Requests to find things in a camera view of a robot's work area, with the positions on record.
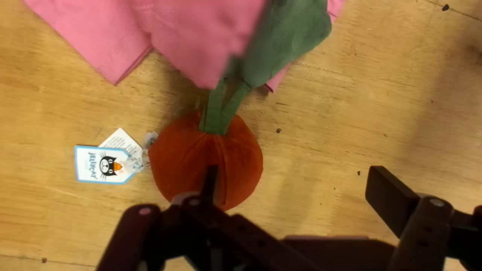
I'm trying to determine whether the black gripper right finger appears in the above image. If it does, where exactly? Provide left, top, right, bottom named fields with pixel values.
left=364, top=166, right=482, bottom=271

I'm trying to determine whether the white paper toy tag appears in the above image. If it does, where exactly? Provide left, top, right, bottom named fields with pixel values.
left=74, top=129, right=145, bottom=186

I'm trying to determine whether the green cloth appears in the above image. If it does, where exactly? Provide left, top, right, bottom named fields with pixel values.
left=148, top=0, right=334, bottom=211

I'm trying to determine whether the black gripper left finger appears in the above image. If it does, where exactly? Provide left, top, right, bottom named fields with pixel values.
left=96, top=166, right=301, bottom=271

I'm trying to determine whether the pink shirt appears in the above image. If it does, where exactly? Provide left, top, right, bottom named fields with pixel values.
left=23, top=0, right=346, bottom=95

